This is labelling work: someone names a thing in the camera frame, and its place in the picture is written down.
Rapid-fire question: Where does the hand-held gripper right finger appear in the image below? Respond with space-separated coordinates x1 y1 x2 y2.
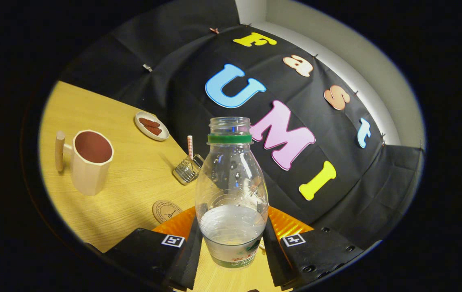
261 206 365 291

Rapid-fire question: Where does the clear plastic juice bottle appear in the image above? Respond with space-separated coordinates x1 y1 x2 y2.
195 117 269 269

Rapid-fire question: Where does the glass in wire holder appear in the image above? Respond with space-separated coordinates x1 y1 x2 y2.
172 154 205 186

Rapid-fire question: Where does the round white plate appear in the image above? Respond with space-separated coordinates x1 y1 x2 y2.
134 112 170 142

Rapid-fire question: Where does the black backdrop cloth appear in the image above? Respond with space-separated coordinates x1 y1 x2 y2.
59 0 424 250

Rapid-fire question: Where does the cream cup with wooden handle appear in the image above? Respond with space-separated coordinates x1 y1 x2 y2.
55 130 115 196

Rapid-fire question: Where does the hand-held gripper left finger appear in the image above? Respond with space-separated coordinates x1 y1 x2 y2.
101 206 204 291

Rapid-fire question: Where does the round wooden coaster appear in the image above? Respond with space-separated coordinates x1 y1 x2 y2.
152 200 183 224

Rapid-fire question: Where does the wooden table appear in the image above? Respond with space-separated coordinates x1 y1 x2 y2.
38 80 292 292

